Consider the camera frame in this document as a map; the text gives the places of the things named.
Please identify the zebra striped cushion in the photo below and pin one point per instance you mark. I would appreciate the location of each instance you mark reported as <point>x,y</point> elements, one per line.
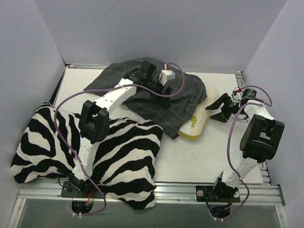
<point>124,165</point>

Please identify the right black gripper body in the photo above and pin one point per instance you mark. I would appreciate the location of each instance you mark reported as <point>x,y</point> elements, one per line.
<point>227,106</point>

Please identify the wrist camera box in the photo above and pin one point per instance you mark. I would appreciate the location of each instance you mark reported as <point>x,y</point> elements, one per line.
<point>237,94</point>
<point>167,75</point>

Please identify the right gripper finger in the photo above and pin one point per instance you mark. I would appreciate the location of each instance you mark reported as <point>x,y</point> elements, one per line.
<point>216,105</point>
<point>220,117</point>

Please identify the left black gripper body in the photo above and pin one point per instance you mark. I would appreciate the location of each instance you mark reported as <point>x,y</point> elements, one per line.
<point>162,92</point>

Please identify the dark grey checked pillowcase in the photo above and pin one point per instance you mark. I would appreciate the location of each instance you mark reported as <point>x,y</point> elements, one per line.
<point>182,105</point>

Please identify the white pillow with yellow edge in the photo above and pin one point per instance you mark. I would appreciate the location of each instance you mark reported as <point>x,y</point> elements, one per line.
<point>192,129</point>

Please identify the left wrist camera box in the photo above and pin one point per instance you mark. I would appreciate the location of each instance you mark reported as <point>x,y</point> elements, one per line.
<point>167,75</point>

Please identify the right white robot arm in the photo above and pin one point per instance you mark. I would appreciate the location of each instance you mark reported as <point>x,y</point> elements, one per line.
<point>259,142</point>

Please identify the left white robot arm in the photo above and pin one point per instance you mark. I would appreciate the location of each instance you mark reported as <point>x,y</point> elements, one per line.
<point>94,120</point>

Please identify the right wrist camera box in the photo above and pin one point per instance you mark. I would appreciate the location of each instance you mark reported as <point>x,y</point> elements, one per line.
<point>237,94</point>

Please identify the aluminium rail frame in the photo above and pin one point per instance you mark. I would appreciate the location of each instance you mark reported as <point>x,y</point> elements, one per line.
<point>178,160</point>

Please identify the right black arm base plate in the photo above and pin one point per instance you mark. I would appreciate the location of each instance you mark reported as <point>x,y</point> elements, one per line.
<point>206,193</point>

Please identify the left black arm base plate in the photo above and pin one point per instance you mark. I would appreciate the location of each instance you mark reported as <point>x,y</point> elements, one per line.
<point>70,191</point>

